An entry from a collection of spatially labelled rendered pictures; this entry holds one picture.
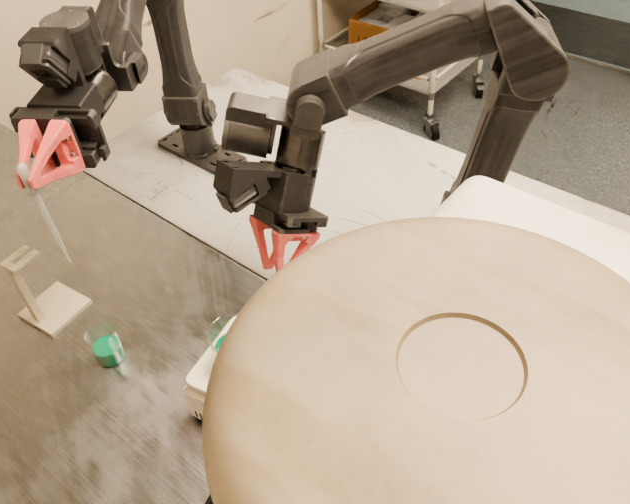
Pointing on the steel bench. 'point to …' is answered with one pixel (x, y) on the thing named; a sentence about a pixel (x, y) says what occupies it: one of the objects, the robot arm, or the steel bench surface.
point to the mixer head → (442, 364)
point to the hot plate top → (198, 376)
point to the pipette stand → (57, 297)
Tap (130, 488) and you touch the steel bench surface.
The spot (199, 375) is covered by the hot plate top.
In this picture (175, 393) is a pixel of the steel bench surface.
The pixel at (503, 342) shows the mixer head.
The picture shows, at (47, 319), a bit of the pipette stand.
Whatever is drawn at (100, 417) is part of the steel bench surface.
